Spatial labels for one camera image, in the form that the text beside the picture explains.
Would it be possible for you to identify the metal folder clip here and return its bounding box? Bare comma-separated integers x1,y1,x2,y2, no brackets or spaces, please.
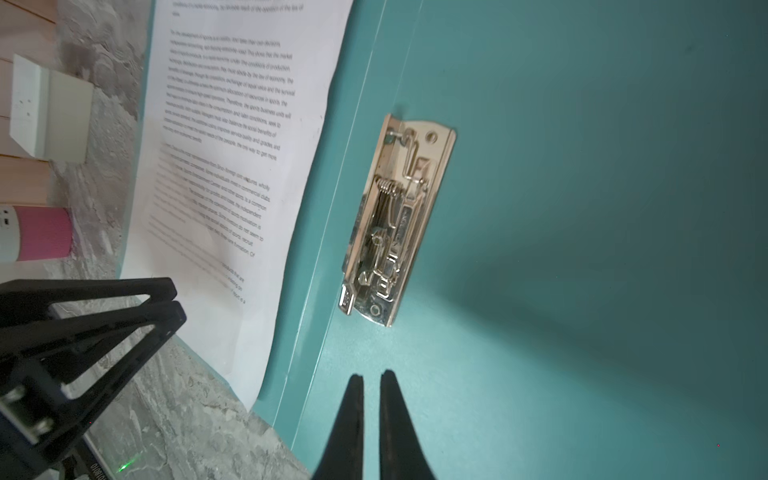
338,114,457,327

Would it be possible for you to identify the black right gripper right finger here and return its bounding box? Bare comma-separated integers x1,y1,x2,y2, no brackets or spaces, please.
379,370,435,480

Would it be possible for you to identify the printed paper sheet top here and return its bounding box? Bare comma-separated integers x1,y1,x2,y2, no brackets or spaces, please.
119,1,351,407

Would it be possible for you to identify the white power socket box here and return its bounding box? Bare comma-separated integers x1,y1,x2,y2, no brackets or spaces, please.
9,54,94,164

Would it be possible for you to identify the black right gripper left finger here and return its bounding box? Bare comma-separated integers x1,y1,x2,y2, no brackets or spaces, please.
313,374,364,480

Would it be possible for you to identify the teal green folder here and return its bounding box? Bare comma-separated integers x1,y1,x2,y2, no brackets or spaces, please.
116,0,768,480

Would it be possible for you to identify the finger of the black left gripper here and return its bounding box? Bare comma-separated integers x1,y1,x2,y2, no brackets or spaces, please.
0,301,188,475
1,278,178,334

